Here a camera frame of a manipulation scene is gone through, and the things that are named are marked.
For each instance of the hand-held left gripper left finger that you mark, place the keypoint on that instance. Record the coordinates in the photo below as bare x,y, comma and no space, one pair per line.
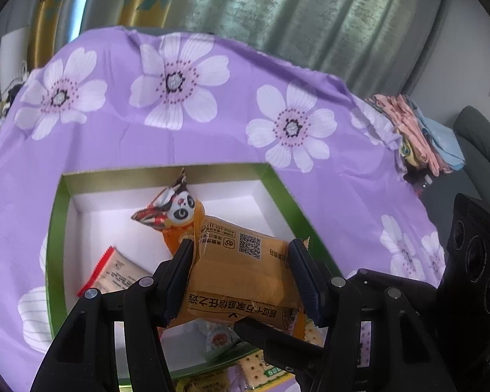
177,290

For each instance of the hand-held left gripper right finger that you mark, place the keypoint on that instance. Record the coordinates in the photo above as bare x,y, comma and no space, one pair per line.
306,281

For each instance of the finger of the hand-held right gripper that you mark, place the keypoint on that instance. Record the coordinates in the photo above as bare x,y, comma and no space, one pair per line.
277,343
408,290

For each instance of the soda cracker packet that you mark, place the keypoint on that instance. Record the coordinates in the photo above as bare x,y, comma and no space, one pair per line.
253,369

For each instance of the pale yellow green snack packet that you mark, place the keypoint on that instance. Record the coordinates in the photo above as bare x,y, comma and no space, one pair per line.
222,339

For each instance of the orange striped snack packet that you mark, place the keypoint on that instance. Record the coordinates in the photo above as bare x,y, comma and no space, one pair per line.
237,290

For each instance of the red white snack packet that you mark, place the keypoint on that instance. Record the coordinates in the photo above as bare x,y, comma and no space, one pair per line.
120,271

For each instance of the green cardboard box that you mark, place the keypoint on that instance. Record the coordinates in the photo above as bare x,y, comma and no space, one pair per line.
286,204

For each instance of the dark orange snack packet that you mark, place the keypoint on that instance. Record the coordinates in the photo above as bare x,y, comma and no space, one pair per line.
179,208

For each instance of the grey sofa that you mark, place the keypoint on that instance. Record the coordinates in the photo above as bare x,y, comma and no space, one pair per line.
477,147

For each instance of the pile of folded clothes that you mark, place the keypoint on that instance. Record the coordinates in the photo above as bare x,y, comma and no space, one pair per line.
420,130

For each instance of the purple floral cloth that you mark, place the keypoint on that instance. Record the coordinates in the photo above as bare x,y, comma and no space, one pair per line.
228,139

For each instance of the black white bundle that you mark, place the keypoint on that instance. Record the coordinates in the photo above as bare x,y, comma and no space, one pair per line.
4,106

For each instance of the grey green curtain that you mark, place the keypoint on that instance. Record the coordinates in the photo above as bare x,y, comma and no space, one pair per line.
310,16

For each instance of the gold patterned curtain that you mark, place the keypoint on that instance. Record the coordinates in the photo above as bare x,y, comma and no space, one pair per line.
53,8

